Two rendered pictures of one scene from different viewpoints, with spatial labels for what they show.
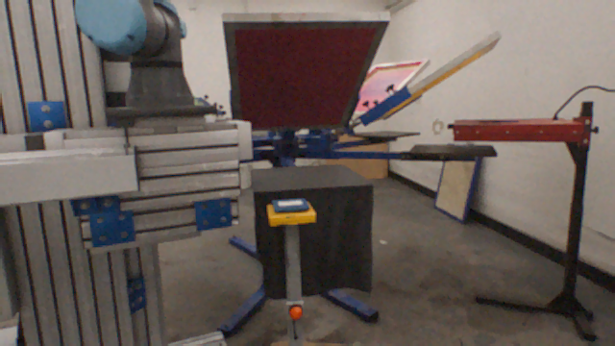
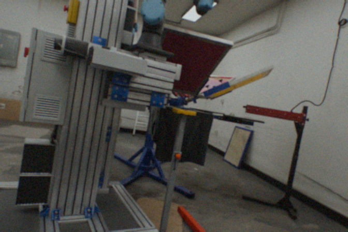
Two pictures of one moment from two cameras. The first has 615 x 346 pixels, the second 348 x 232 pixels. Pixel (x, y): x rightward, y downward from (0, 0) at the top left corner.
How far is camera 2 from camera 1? 0.66 m
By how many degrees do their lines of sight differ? 11
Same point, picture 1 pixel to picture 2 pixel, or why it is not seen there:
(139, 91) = (145, 41)
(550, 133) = (288, 115)
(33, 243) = (77, 95)
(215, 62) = not seen: hidden behind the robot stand
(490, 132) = (263, 110)
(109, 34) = (151, 15)
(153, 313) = (111, 146)
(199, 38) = not seen: hidden behind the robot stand
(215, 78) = not seen: hidden behind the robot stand
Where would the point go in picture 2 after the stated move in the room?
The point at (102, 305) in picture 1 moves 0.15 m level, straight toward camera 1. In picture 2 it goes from (95, 132) to (104, 138)
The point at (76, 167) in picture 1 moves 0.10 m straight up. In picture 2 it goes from (129, 59) to (132, 38)
